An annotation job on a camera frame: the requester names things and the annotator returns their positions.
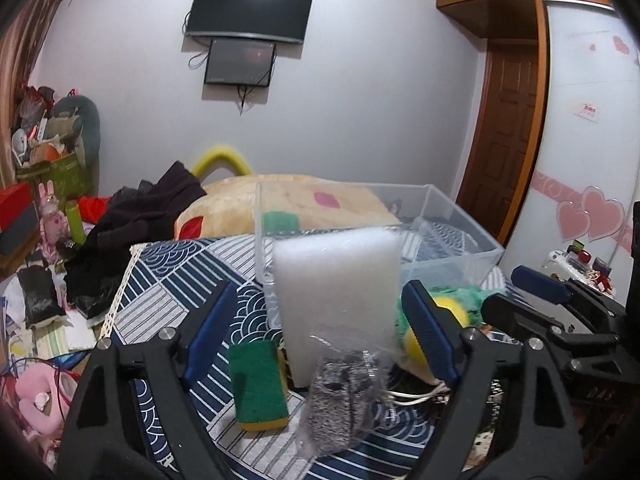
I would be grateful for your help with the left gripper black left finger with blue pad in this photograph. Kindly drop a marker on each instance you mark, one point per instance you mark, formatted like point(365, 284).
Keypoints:
point(104, 436)

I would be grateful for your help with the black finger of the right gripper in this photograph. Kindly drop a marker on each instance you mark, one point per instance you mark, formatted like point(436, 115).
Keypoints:
point(515, 319)

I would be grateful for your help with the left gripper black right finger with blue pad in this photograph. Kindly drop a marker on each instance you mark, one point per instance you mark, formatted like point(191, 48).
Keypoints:
point(537, 438)

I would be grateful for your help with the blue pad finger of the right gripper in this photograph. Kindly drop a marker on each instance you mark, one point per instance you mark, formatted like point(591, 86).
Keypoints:
point(540, 285)

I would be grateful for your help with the green cloth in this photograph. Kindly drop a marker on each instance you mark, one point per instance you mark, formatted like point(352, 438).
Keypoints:
point(464, 302)

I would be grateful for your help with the yellow round sponge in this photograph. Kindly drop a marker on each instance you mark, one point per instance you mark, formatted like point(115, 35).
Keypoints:
point(433, 338)

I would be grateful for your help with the steel wool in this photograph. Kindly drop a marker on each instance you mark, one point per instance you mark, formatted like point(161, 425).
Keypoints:
point(347, 396)

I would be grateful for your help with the green yellow scouring sponge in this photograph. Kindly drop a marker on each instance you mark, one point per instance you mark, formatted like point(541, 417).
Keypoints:
point(259, 388)

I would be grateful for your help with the white foam sponge block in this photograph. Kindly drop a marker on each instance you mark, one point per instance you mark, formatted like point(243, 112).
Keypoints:
point(344, 282)

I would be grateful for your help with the white wardrobe with hearts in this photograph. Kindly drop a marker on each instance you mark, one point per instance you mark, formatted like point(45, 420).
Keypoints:
point(586, 176)

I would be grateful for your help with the pink plush toy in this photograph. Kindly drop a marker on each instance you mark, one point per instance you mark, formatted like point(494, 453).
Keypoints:
point(44, 396)

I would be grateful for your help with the clear plastic storage bin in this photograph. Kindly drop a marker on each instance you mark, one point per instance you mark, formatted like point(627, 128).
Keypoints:
point(442, 246)

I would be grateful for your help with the brown wooden door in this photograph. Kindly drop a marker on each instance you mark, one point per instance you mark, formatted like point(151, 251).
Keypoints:
point(501, 135)

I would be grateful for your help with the black packet on floor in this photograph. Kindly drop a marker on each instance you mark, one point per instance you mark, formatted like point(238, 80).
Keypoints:
point(40, 296)

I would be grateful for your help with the blue white patterned tablecloth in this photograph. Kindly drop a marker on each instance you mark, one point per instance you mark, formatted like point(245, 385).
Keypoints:
point(165, 281)

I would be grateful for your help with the pink bunny toy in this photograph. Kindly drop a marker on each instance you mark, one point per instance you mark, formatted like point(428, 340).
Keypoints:
point(53, 223)

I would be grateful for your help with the black clothing pile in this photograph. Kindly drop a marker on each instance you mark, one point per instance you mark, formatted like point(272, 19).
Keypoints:
point(133, 216)

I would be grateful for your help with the green bottle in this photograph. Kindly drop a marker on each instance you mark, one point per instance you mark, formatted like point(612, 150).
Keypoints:
point(77, 232)

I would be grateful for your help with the red box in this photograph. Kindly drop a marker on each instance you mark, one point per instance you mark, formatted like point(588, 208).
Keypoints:
point(13, 200)

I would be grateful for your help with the green sponge in bin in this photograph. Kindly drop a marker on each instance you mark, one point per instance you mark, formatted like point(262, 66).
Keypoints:
point(277, 221)

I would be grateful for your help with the beige plush pillow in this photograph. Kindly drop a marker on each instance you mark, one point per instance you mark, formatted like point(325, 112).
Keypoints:
point(234, 206)

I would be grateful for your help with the green cardboard box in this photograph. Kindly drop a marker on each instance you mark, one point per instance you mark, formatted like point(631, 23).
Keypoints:
point(70, 179)

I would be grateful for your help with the grey green chair back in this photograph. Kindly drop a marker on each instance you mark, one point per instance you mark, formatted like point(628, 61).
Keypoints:
point(79, 129)

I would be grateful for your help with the yellow foam hoop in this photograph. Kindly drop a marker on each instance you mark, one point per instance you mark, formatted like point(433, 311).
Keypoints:
point(221, 156)

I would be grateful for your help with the small wall monitor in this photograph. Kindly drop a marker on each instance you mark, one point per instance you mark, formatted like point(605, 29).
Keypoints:
point(240, 62)

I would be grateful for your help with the large wall television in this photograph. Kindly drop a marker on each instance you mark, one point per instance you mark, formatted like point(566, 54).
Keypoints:
point(274, 20)

